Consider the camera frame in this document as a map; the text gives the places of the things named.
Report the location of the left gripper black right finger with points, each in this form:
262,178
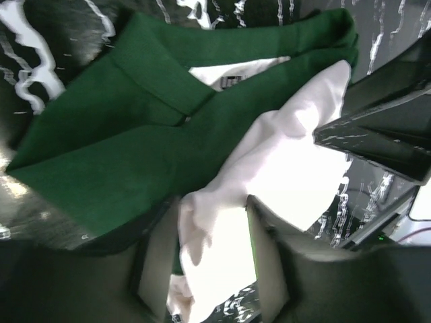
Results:
300,279

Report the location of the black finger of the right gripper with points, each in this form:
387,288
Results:
385,118

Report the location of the white green Charlie Brown t-shirt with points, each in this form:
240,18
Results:
209,118

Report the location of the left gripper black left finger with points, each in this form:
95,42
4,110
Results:
122,276

